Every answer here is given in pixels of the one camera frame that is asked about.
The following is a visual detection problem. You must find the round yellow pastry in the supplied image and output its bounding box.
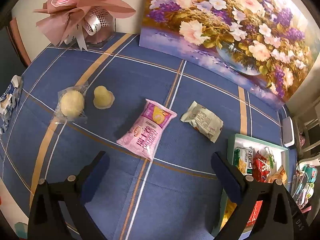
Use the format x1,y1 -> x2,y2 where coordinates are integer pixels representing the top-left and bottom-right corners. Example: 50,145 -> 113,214
52,81 -> 88,124

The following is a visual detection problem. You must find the pink snack packet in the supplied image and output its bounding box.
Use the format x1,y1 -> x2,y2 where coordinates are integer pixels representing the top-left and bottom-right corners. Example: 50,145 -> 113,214
117,99 -> 177,161

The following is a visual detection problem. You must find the yellow jelly cup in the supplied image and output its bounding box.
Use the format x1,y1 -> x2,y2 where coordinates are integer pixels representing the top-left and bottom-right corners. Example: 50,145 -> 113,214
93,86 -> 115,109

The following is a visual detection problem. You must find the pile of small trinkets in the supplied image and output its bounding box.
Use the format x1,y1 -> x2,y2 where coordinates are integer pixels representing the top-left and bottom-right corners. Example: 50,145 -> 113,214
291,158 -> 319,213

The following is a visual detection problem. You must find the orange yellow snack packet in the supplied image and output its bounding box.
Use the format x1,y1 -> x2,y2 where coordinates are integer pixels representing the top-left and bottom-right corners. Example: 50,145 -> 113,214
267,165 -> 287,185

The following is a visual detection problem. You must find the red snack packet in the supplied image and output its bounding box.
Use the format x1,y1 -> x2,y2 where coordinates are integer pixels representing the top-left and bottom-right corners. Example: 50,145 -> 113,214
252,152 -> 270,183

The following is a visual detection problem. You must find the white teal snack tray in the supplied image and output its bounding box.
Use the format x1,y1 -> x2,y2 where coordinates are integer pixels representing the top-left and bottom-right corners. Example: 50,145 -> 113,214
211,134 -> 293,239

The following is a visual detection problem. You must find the green white snack packet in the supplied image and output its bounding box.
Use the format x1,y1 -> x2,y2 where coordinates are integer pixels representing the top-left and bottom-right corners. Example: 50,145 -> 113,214
233,147 -> 254,175

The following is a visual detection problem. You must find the white power adapter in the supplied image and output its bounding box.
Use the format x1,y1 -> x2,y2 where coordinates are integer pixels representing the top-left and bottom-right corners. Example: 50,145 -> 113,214
282,116 -> 295,147

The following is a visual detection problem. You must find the white lattice shelf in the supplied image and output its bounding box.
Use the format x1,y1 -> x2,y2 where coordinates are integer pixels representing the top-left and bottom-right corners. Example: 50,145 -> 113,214
293,98 -> 319,159

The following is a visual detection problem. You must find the blue white wrapper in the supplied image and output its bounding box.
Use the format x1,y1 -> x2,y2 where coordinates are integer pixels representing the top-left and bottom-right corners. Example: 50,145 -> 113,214
1,75 -> 23,135

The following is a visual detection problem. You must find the beige snack packet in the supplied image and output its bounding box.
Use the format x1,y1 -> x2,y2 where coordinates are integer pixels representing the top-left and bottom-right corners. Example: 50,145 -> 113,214
180,101 -> 223,143

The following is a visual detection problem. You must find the blue plaid tablecloth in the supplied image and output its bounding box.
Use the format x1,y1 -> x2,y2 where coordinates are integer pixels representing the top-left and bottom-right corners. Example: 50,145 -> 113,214
1,34 -> 289,239

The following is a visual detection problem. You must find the floral painting canvas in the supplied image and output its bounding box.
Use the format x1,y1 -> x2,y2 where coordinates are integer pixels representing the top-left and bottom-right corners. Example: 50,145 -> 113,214
139,0 -> 319,109

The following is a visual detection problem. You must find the pink flower bouquet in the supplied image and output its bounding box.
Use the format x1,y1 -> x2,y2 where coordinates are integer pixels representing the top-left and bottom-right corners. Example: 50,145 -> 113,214
34,0 -> 136,50

